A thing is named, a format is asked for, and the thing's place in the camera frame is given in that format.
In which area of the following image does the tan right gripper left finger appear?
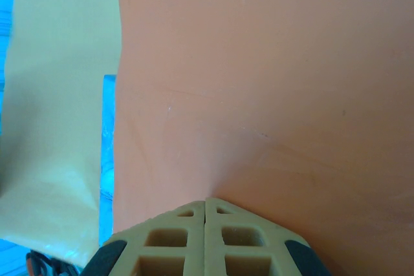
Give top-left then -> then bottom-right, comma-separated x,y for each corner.
80,200 -> 206,276

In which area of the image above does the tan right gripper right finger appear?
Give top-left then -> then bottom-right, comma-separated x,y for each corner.
204,196 -> 327,276

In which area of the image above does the orange wrapping paper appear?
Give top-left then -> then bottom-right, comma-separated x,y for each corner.
0,0 -> 414,276

